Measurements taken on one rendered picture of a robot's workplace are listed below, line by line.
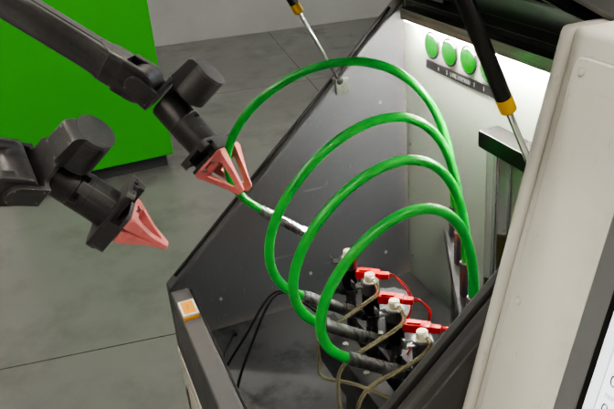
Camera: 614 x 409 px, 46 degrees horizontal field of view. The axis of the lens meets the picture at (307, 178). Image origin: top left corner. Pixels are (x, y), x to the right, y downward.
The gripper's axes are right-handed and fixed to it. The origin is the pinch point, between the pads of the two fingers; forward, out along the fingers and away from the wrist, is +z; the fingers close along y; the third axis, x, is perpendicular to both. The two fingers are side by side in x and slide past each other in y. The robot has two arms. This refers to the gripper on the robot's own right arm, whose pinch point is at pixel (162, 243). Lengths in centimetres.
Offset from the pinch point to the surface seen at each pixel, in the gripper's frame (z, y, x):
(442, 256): 55, 16, 32
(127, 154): 34, -123, 314
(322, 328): 17.2, 12.1, -19.9
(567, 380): 30, 31, -39
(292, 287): 14.1, 11.1, -12.3
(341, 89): 18, 28, 41
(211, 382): 22.0, -17.2, 1.7
